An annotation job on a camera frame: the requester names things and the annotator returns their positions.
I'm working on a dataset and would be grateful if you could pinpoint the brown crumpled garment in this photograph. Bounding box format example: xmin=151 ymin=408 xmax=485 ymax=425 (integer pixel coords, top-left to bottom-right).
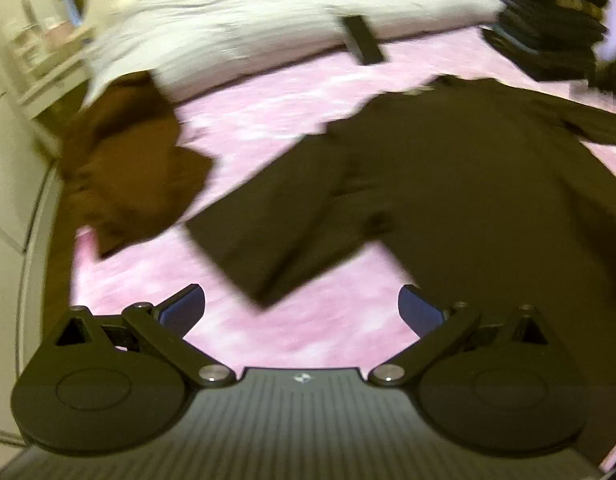
xmin=61 ymin=72 xmax=213 ymax=259

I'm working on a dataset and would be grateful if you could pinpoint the black smartphone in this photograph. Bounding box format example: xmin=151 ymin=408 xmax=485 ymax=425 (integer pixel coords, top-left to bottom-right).
xmin=340 ymin=15 xmax=386 ymax=66

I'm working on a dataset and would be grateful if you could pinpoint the white folded duvet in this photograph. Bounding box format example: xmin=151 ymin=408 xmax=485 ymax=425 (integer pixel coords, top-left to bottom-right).
xmin=86 ymin=0 xmax=501 ymax=103

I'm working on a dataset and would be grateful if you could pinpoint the pink floral bed blanket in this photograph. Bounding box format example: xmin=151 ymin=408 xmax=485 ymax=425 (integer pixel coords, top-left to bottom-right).
xmin=69 ymin=27 xmax=616 ymax=470

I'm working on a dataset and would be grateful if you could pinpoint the stack of folded dark clothes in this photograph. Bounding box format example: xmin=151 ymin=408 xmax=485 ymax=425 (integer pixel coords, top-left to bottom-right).
xmin=481 ymin=0 xmax=616 ymax=98

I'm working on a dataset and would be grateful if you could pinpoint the dark olive long-sleeve garment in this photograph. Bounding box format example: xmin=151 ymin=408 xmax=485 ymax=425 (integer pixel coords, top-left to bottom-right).
xmin=186 ymin=76 xmax=616 ymax=460

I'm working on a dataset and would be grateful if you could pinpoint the white shelf unit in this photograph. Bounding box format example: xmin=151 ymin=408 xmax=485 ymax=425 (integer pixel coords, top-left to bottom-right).
xmin=6 ymin=0 xmax=94 ymax=118

